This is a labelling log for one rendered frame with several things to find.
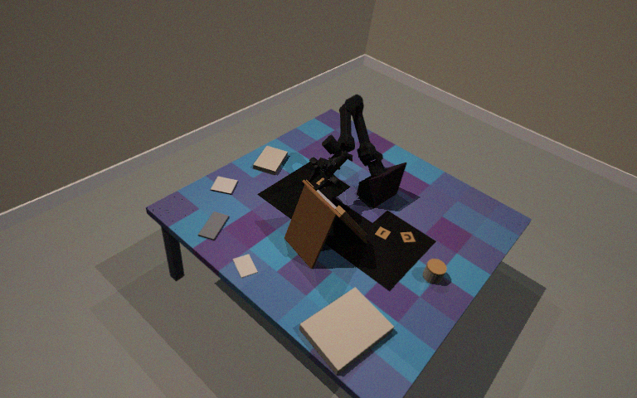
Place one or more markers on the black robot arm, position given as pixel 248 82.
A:
pixel 366 152

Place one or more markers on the grey flat rectangular tile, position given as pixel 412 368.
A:
pixel 213 225

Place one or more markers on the grey cylinder with orange top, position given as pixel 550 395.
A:
pixel 434 271

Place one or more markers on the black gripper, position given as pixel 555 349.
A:
pixel 331 180

